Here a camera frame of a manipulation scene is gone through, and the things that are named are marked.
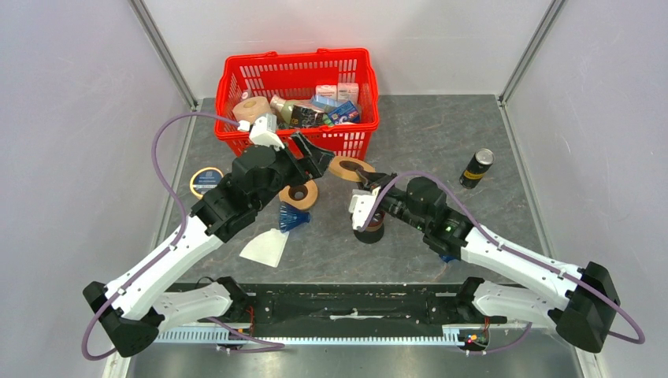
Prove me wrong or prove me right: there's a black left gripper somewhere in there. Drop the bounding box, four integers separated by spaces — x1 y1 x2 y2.
253 131 335 212

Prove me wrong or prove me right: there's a wooden dripper holder ring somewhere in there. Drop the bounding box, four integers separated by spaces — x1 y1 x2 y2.
328 155 377 183

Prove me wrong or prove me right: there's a white paper coffee filter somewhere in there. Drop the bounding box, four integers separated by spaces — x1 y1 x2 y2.
239 228 290 268

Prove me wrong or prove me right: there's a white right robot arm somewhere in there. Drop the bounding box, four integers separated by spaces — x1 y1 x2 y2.
349 168 621 353

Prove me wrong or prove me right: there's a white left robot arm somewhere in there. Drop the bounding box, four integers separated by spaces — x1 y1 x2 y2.
83 132 335 358

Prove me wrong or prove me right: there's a green glass bottle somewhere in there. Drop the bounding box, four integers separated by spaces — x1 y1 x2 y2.
269 94 310 125

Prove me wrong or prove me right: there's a blue toothpaste box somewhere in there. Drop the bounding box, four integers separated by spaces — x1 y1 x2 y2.
328 101 361 124

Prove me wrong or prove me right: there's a light blue small box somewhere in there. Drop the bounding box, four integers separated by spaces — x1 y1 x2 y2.
310 94 342 113

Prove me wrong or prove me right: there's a red plastic shopping basket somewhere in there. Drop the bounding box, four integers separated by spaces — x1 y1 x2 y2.
215 48 380 160

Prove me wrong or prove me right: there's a white pink small box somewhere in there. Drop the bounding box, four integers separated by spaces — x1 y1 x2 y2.
315 84 338 100

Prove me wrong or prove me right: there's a beige paper roll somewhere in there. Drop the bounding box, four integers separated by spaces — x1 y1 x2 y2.
232 96 272 124

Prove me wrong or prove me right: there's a white red carton box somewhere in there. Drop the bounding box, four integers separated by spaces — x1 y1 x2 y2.
336 83 359 104

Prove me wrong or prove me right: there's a black yellow drink can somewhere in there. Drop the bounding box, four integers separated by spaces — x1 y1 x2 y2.
459 148 495 189

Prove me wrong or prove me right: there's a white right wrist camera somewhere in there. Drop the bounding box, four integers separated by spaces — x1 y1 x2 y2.
348 187 380 232

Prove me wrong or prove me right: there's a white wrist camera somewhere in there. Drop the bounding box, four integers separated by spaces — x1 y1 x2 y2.
237 113 285 150
348 187 380 232

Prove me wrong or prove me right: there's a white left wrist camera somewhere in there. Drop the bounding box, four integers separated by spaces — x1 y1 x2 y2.
237 113 285 150

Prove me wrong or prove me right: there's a slotted aluminium cable rail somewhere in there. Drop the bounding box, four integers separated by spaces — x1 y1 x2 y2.
155 324 482 347

